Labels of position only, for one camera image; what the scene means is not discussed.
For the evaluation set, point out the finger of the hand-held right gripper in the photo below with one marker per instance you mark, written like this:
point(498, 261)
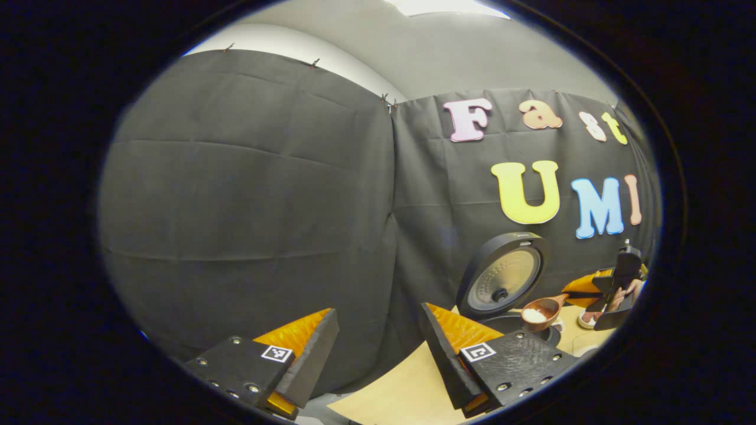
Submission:
point(590, 282)
point(585, 301)

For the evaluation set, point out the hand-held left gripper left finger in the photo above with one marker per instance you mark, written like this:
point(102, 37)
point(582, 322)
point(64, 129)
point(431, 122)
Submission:
point(313, 360)

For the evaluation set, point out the black backdrop cloth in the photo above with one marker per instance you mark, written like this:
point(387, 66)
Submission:
point(236, 206)

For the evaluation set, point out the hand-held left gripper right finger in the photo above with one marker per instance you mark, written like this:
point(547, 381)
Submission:
point(443, 360)

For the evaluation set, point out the white rice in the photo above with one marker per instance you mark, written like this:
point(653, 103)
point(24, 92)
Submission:
point(534, 316)

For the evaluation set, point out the brown wooden spoon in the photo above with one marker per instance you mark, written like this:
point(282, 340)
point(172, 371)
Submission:
point(550, 306)

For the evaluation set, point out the black rice cooker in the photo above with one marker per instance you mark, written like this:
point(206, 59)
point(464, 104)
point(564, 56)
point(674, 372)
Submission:
point(502, 277)

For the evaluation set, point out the large ceiling light panel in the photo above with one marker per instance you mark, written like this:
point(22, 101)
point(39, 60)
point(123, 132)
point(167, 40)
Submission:
point(443, 6)

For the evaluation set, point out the white round plate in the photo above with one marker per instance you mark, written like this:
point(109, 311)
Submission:
point(586, 323)

